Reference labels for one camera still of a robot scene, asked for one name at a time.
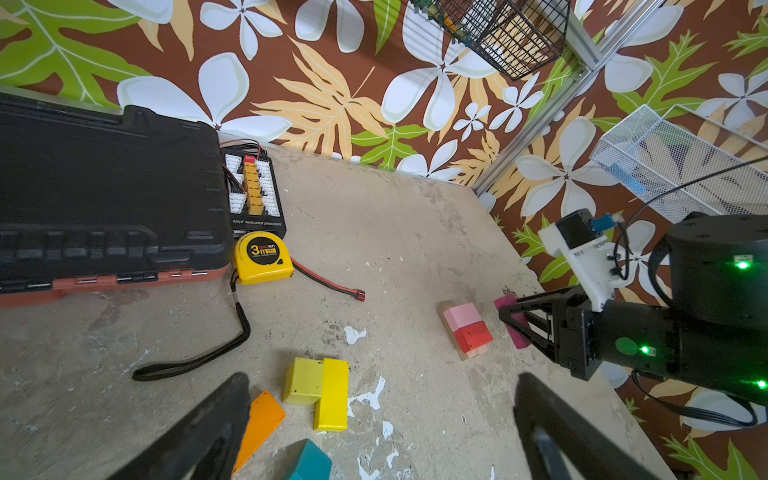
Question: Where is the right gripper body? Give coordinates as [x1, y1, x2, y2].
[552, 290, 672, 380]

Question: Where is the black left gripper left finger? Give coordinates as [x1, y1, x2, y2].
[111, 372, 251, 479]

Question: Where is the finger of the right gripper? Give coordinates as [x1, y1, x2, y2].
[497, 286, 585, 336]

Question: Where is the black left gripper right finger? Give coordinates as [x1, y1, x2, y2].
[514, 373, 654, 479]

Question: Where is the magenta wood block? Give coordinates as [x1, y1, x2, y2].
[493, 292, 532, 350]

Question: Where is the red wood block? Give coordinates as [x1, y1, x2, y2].
[453, 321, 493, 355]

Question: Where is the pink wood block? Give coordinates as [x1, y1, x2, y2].
[441, 303, 482, 332]

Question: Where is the natural wood plank block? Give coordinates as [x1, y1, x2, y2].
[437, 300, 493, 361]

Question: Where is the lime green cube block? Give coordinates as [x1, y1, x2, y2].
[282, 357, 324, 405]

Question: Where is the yellow wood block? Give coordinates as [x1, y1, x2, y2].
[314, 358, 349, 432]

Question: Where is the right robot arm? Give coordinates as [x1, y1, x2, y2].
[498, 210, 767, 428]

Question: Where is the orange wood block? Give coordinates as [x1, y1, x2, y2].
[233, 391, 286, 475]

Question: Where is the teal wood block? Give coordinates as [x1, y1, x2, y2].
[283, 439, 332, 480]

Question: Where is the yellow tape measure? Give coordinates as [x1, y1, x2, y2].
[234, 232, 294, 285]

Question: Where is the black and red tool case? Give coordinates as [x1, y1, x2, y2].
[1, 94, 234, 307]

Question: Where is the black wrist strap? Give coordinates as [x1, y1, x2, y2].
[131, 272, 252, 383]

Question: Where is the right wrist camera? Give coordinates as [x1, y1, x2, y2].
[538, 209, 623, 312]

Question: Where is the red black cable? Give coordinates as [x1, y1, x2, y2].
[290, 259, 367, 302]

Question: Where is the white wire basket right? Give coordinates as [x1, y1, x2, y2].
[590, 105, 767, 223]

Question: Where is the aluminium frame post right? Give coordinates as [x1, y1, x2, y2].
[472, 0, 663, 196]

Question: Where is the black wire basket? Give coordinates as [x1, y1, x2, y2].
[412, 0, 572, 80]

